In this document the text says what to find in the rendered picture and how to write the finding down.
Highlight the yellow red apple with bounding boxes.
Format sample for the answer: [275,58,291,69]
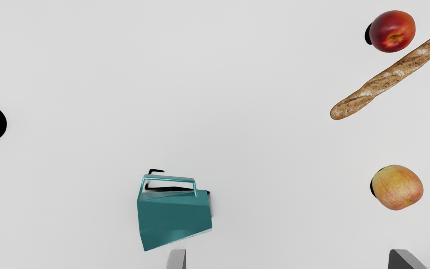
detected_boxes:
[372,165,424,211]

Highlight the brown baguette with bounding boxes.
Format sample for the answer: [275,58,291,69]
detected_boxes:
[330,25,430,120]

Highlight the red nectarine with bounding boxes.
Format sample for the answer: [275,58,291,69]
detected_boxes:
[369,10,416,53]

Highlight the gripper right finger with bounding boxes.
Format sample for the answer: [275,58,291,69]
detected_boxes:
[388,249,427,269]

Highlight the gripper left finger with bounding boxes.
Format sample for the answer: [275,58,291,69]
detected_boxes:
[166,249,187,269]

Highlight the teal faceted mug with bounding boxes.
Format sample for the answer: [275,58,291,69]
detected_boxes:
[137,174,213,251]

